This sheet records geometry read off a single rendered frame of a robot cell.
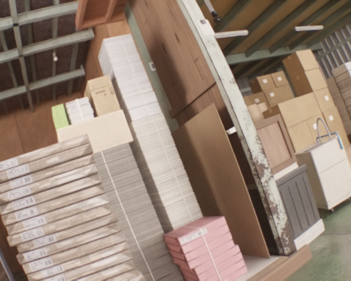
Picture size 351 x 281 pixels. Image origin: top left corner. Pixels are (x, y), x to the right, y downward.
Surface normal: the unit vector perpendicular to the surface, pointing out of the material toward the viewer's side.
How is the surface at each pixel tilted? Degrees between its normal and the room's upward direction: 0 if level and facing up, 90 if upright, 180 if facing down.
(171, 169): 90
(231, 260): 90
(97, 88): 89
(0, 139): 90
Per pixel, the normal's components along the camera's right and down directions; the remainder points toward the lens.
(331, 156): 0.01, -0.14
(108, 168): 0.34, -0.25
